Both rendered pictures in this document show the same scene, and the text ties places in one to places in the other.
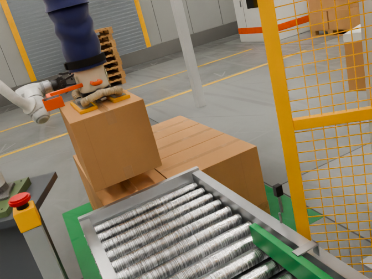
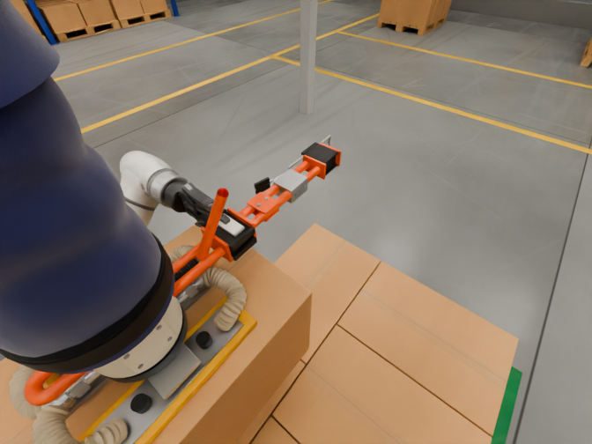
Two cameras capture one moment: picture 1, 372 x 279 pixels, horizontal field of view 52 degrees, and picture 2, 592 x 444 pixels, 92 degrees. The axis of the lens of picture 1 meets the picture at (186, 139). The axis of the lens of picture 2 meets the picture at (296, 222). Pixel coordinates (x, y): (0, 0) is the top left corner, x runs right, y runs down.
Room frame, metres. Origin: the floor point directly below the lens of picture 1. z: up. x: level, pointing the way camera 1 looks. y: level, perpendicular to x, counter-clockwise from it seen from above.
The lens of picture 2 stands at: (2.37, 0.09, 1.69)
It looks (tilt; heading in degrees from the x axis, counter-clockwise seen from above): 48 degrees down; 59
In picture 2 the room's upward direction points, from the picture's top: straight up
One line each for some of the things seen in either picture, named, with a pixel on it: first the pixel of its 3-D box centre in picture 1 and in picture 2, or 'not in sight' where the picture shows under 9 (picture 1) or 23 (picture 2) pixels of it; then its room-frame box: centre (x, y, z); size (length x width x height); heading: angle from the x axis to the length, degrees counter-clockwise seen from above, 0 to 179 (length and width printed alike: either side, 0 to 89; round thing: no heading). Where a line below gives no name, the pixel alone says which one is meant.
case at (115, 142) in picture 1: (107, 133); (183, 362); (2.23, 0.45, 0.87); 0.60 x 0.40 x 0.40; 19
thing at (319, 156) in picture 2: not in sight; (321, 160); (2.79, 0.63, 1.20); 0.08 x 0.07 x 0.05; 20
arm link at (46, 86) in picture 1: (46, 87); (170, 188); (2.38, 0.74, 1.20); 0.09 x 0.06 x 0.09; 20
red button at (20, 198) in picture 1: (20, 202); not in sight; (1.16, 0.57, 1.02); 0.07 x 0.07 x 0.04
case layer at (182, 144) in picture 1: (159, 175); (324, 395); (2.60, 0.25, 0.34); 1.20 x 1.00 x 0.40; 20
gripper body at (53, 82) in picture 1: (58, 84); (188, 201); (2.41, 0.67, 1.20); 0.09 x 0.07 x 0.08; 110
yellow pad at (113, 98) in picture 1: (113, 92); (176, 371); (2.26, 0.34, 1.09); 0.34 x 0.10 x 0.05; 20
